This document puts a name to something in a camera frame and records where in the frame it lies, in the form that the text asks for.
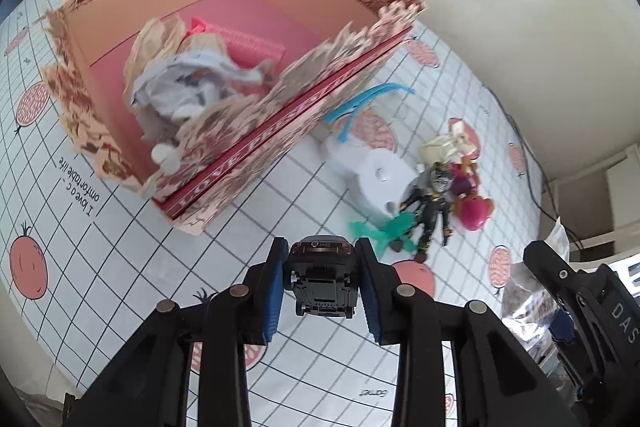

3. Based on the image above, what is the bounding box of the black toy car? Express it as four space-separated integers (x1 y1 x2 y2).
282 234 362 320

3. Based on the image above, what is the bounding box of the blue headband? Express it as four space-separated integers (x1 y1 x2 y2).
322 82 416 145

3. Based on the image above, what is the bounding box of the white paper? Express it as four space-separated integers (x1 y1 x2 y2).
125 49 273 138

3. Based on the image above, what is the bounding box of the white toy figurine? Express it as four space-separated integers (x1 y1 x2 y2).
417 117 483 168

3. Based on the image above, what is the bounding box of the black cable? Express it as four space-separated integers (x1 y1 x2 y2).
482 87 591 253

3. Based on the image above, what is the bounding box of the pink comb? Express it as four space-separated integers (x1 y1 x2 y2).
187 17 287 68

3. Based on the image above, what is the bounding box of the white shelf rack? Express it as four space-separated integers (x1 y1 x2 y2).
545 147 640 268

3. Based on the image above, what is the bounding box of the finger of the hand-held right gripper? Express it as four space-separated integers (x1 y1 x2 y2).
522 239 608 408
580 263 640 408

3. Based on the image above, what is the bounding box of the pink toy figure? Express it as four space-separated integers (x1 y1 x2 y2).
447 154 498 230

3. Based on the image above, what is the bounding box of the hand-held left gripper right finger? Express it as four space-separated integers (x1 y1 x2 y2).
354 238 556 427

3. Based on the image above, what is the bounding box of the black action figure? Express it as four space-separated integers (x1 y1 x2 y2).
397 162 458 263

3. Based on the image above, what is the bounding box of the green plastic toy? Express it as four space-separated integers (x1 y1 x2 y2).
349 213 418 254

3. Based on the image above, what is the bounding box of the white plastic piece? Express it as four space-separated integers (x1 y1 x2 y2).
320 132 418 218

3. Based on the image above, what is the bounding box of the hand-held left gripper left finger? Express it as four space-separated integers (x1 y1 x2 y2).
62 237 291 427

